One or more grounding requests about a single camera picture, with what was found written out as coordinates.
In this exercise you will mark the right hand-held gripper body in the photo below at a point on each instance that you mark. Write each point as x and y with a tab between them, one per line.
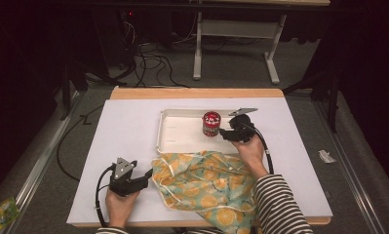
244	128

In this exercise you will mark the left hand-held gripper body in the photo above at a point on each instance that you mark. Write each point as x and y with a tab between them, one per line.
122	182

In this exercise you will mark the red can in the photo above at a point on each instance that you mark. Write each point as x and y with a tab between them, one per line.
211	124

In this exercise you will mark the white plastic tray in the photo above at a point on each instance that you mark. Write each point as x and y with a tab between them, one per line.
182	130

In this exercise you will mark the orange print cloth bag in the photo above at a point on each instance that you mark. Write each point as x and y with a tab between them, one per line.
208	188

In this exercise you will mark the person's right hand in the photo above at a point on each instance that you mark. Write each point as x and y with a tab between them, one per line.
250	152

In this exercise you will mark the person's left hand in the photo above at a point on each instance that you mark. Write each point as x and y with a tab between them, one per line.
120	208

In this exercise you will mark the white table mat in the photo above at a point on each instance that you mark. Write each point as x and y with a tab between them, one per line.
124	130

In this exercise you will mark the crumpled white wrapper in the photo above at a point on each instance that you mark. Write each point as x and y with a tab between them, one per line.
327	156

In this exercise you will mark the black stand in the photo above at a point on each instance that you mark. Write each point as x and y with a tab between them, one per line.
333	100
65	91

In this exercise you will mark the green packet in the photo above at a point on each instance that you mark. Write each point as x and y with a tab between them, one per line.
0	216

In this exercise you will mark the metal floor rail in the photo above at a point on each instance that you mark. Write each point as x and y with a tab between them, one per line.
348	162
42	159

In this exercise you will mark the white desk frame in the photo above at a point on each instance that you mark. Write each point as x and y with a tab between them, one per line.
237	29

